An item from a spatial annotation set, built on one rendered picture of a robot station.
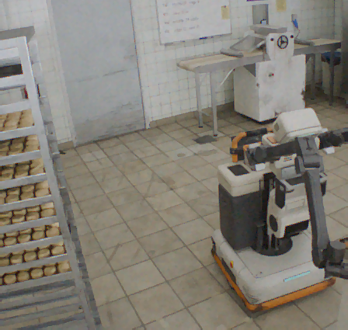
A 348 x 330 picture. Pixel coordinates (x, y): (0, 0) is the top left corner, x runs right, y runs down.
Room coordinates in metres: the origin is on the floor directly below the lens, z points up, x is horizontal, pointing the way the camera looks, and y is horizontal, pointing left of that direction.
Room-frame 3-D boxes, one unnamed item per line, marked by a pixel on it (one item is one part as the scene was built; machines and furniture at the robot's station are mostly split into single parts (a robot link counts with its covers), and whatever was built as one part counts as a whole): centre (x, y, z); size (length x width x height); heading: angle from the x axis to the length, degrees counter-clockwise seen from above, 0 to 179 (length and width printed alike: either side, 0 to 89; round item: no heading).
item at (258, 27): (5.45, -1.42, 1.23); 0.58 x 0.19 x 0.07; 23
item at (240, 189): (2.24, -0.56, 0.59); 0.55 x 0.34 x 0.83; 105
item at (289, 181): (1.86, -0.65, 0.86); 0.28 x 0.16 x 0.22; 105
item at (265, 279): (2.15, -0.58, 0.16); 0.67 x 0.64 x 0.25; 15
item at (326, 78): (6.27, -2.79, 0.33); 0.54 x 0.53 x 0.66; 23
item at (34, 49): (1.73, 0.54, 0.97); 0.03 x 0.03 x 1.70; 13
